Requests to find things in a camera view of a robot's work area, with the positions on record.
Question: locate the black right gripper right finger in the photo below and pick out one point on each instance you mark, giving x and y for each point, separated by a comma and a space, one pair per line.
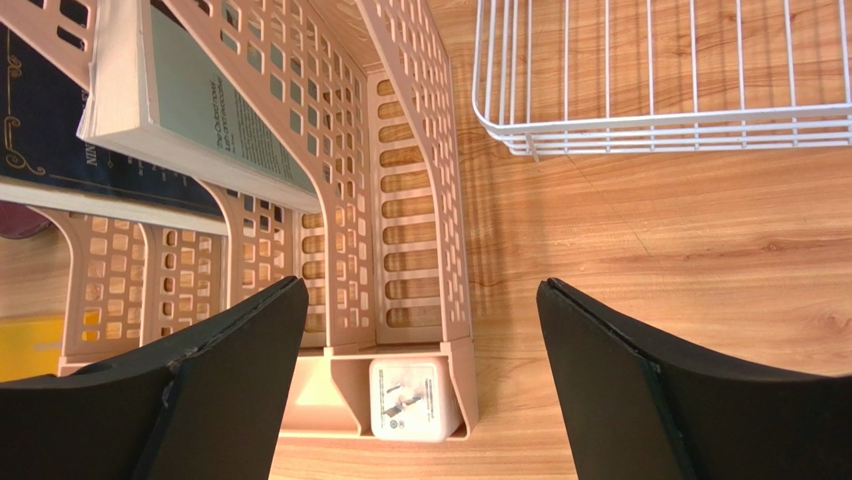
640, 403

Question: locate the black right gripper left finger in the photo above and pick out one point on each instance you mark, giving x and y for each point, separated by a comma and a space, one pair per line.
204, 403

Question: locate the red floral plate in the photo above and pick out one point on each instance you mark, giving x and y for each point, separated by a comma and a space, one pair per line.
20, 222

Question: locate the yellow acrylic sheet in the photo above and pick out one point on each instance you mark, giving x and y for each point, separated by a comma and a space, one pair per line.
30, 346

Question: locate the white power adapter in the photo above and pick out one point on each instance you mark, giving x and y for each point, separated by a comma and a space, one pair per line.
412, 400

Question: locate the dark navy book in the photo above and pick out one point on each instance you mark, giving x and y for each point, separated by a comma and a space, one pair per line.
45, 164

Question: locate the pink plastic file organizer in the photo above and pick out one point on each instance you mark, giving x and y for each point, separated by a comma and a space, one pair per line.
333, 147

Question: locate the white wire dish rack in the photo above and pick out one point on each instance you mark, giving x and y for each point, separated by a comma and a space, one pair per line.
554, 78

